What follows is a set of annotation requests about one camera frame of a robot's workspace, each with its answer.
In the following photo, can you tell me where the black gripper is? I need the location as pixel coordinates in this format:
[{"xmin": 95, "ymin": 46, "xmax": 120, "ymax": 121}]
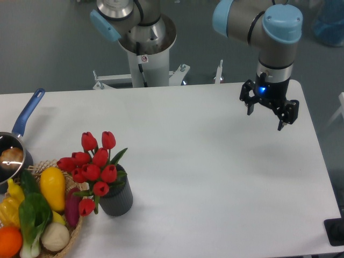
[{"xmin": 239, "ymin": 75, "xmax": 299, "ymax": 131}]

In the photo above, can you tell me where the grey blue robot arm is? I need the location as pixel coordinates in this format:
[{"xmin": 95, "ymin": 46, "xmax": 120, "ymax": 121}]
[{"xmin": 90, "ymin": 1, "xmax": 303, "ymax": 128}]

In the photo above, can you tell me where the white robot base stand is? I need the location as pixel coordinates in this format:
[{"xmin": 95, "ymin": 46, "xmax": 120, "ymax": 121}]
[{"xmin": 93, "ymin": 47, "xmax": 191, "ymax": 90}]

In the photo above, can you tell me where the dark grey ribbed vase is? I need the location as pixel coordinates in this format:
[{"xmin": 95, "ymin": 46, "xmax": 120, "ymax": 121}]
[{"xmin": 99, "ymin": 175, "xmax": 133, "ymax": 217}]

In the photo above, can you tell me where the blue plastic bag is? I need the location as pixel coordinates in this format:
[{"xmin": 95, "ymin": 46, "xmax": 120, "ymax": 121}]
[{"xmin": 312, "ymin": 0, "xmax": 343, "ymax": 47}]

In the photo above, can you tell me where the black device at table edge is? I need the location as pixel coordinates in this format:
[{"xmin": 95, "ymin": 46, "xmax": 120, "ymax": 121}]
[{"xmin": 324, "ymin": 218, "xmax": 343, "ymax": 246}]

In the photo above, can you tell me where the red tulip bouquet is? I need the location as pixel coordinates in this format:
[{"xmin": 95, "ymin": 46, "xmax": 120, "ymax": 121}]
[{"xmin": 57, "ymin": 131, "xmax": 127, "ymax": 217}]

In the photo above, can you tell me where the woven wicker basket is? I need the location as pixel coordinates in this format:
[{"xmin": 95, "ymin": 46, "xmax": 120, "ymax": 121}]
[{"xmin": 0, "ymin": 159, "xmax": 90, "ymax": 258}]

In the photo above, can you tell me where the purple sweet potato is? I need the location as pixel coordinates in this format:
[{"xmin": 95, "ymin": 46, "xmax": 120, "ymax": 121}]
[{"xmin": 64, "ymin": 187, "xmax": 82, "ymax": 227}]

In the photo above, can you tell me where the yellow squash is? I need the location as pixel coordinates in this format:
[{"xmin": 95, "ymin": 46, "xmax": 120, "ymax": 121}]
[{"xmin": 40, "ymin": 167, "xmax": 66, "ymax": 213}]

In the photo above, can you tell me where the white garlic bulb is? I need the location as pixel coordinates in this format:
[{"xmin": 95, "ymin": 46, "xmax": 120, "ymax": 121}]
[{"xmin": 41, "ymin": 223, "xmax": 70, "ymax": 252}]

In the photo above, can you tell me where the green bok choy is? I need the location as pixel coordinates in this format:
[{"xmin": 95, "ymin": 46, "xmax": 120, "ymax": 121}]
[{"xmin": 19, "ymin": 170, "xmax": 52, "ymax": 257}]

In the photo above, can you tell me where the bread roll in pan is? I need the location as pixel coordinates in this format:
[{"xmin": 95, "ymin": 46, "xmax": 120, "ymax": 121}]
[{"xmin": 1, "ymin": 147, "xmax": 24, "ymax": 170}]

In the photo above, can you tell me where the yellow bell pepper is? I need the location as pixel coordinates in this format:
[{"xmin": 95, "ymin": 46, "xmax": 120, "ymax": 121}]
[{"xmin": 1, "ymin": 178, "xmax": 25, "ymax": 228}]

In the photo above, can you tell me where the orange fruit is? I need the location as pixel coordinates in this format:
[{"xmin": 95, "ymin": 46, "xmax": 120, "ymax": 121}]
[{"xmin": 1, "ymin": 226, "xmax": 23, "ymax": 257}]

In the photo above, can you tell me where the white chair frame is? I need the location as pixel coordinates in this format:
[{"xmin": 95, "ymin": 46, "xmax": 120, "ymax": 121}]
[{"xmin": 328, "ymin": 92, "xmax": 344, "ymax": 125}]

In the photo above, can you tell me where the blue handled saucepan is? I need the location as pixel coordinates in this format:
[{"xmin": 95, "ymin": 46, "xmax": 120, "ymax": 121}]
[{"xmin": 1, "ymin": 88, "xmax": 45, "ymax": 194}]

